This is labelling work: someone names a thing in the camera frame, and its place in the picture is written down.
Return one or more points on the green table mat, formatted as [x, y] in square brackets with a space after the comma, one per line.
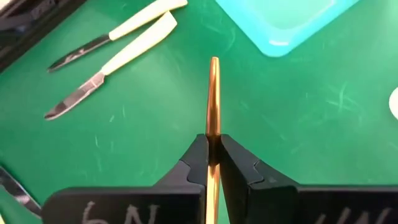
[280, 109]

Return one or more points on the silver metal utensil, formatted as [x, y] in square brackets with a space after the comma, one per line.
[15, 189]

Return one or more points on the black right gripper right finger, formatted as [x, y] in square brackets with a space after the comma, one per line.
[280, 205]

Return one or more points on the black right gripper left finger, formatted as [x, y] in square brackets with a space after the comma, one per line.
[140, 205]

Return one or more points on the teal plastic bin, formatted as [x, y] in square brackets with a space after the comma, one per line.
[280, 25]

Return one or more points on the brown wooden utensil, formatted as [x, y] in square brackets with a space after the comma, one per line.
[214, 93]

